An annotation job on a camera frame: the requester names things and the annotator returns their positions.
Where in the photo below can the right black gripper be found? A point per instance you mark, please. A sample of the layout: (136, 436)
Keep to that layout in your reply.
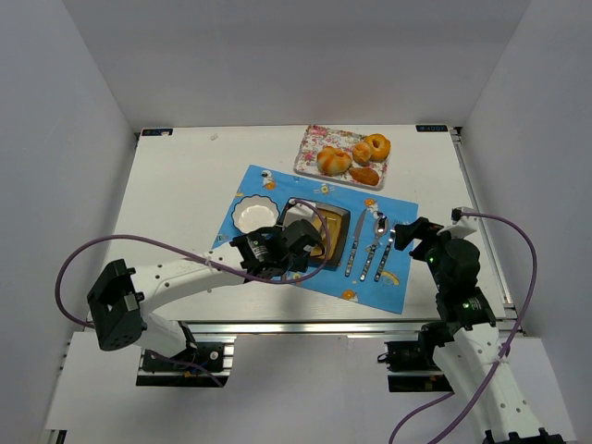
(412, 229)

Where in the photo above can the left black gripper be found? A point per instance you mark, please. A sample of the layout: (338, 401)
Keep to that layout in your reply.
(308, 238)

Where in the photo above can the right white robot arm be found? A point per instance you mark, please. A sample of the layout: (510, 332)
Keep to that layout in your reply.
(465, 344)

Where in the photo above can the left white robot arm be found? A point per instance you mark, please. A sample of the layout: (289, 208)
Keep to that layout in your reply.
(123, 300)

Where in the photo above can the large orange twisted bread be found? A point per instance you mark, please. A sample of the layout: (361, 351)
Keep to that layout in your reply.
(332, 161)

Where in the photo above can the blue cartoon placemat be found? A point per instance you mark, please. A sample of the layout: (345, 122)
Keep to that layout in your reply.
(388, 294)

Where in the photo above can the black square plate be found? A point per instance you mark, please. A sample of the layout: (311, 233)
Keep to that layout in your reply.
(338, 222)

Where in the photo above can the white scalloped bowl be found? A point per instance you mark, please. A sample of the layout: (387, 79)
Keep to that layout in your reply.
(254, 212)

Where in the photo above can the brown flaky pastry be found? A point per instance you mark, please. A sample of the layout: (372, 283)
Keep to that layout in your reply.
(364, 175)

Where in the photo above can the floral rectangular tray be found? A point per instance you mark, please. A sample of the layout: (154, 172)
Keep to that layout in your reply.
(316, 137)

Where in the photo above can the small round roll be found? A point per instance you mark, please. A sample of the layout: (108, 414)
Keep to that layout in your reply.
(362, 153)

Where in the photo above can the right blue table label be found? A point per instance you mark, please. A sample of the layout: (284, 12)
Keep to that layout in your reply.
(431, 128)

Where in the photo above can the blue table label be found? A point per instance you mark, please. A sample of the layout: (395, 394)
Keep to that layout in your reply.
(156, 132)
(431, 128)

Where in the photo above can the left blue table label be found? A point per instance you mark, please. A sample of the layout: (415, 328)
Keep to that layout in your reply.
(156, 132)

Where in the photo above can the fork with patterned handle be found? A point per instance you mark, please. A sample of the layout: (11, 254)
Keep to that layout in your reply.
(385, 255)

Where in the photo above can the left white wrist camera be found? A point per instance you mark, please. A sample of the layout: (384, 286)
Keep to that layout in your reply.
(294, 211)

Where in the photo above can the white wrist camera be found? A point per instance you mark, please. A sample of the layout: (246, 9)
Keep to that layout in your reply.
(463, 224)
(294, 211)

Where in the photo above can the spoon with patterned handle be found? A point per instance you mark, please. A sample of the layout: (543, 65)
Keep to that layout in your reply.
(380, 229)

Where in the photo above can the knife with patterned handle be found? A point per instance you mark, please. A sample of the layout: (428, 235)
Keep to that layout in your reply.
(355, 243)

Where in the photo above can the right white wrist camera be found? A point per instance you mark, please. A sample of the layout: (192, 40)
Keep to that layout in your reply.
(463, 224)

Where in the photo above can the bagel ring bread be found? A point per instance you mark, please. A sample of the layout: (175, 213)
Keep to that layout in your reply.
(380, 146)

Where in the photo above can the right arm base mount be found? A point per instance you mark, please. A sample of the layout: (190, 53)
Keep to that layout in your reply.
(410, 364)

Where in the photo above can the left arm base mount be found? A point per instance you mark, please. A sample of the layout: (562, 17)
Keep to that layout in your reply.
(215, 354)

